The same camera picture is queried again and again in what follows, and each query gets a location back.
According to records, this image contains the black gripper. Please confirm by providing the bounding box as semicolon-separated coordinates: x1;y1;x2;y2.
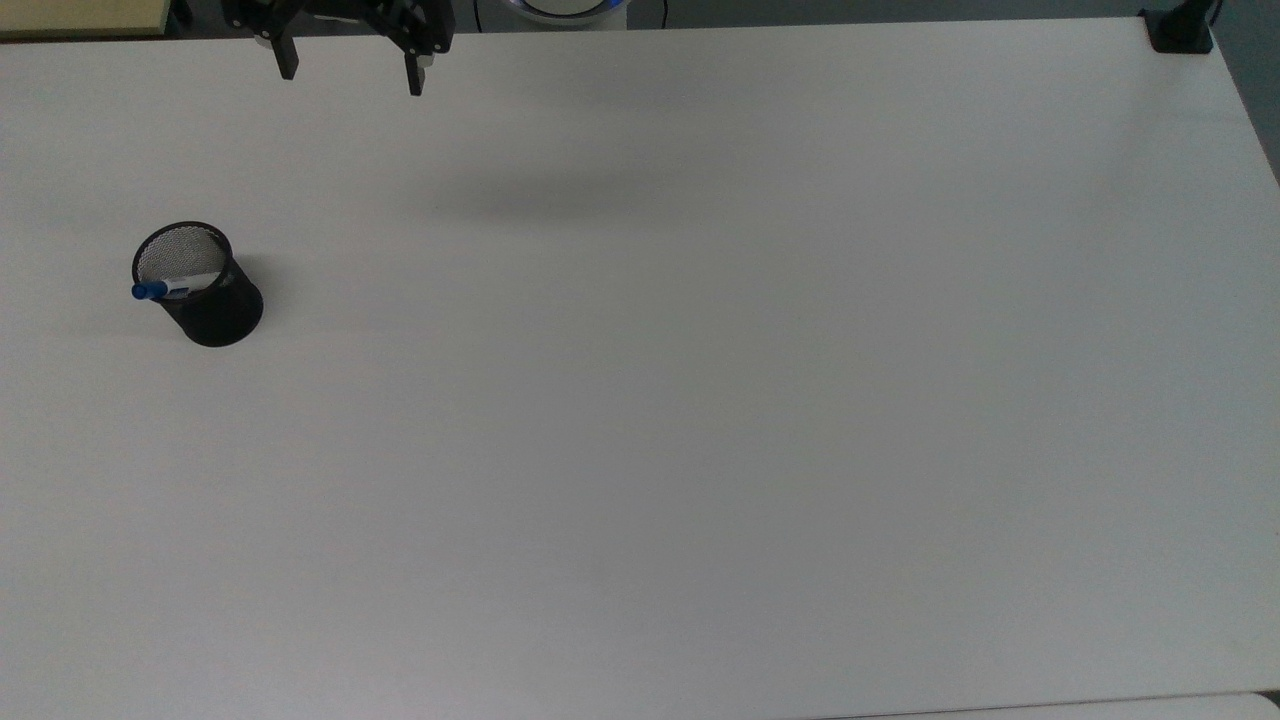
220;0;456;98

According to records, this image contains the white marker with blue cap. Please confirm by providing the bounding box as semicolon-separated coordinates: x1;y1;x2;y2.
131;271;223;302

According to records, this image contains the yellow board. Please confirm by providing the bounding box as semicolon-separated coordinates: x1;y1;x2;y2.
0;0;173;40

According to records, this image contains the black mesh pen cup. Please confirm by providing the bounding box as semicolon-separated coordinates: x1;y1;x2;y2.
132;221;266;349

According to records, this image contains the black table clamp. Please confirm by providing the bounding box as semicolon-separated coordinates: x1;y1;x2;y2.
1140;0;1223;55

